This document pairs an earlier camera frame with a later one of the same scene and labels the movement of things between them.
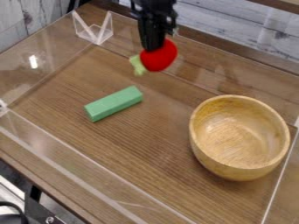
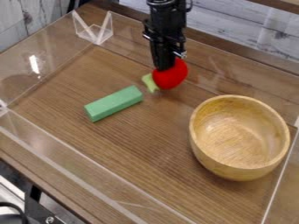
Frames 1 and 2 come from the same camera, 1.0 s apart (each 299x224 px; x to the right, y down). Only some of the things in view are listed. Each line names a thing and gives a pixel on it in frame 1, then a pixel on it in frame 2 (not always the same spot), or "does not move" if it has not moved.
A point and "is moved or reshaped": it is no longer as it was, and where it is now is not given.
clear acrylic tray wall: x=46 y=147 does not move
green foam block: x=114 y=102 does not move
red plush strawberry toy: x=161 y=59 is moved or reshaped
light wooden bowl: x=238 y=136 does not move
